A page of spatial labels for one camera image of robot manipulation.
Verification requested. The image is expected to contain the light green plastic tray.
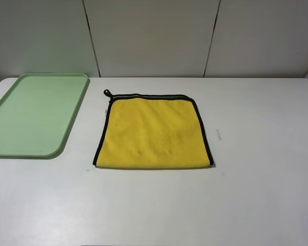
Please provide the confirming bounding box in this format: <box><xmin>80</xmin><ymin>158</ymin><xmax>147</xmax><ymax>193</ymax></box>
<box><xmin>0</xmin><ymin>73</ymin><xmax>89</xmax><ymax>158</ymax></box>

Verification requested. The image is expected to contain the yellow towel with black trim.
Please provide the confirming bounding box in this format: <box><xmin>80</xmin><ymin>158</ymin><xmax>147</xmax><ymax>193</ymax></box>
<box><xmin>93</xmin><ymin>89</ymin><xmax>214</xmax><ymax>170</ymax></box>

